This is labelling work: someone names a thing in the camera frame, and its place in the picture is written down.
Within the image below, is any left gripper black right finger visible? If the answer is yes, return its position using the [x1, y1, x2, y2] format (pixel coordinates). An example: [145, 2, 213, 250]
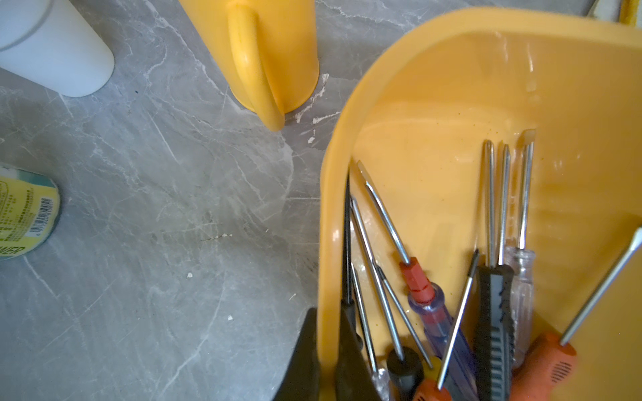
[335, 306, 381, 401]

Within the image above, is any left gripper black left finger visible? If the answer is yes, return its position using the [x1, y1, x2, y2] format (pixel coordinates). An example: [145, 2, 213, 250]
[274, 307, 320, 401]

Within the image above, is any black round handle screwdriver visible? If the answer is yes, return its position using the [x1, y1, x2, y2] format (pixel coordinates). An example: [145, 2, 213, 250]
[349, 195, 424, 400]

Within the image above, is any purple red screwdriver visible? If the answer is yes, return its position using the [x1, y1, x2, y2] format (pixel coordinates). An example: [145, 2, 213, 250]
[356, 161, 478, 400]

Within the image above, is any black ribbed handle screwdriver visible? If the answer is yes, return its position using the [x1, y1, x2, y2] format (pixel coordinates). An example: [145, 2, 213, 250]
[474, 140, 514, 400]

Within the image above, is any orange grip black shaft screwdriver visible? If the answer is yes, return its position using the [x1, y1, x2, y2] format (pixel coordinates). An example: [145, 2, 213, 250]
[341, 176, 363, 351]

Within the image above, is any round tape tin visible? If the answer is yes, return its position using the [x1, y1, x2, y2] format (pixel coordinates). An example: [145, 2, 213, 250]
[1, 164, 61, 260]

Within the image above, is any yellow watering can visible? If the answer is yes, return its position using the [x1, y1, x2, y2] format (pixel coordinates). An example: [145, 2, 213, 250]
[181, 0, 319, 131]

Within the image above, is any white potted plant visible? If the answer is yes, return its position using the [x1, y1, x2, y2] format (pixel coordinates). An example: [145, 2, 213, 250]
[1, 0, 115, 98]

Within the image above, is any yellow white work glove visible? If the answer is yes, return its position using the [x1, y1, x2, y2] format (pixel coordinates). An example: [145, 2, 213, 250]
[588, 0, 642, 29]

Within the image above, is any orange handled small screwdriver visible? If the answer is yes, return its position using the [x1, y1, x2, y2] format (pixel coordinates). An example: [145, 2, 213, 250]
[408, 250, 480, 400]

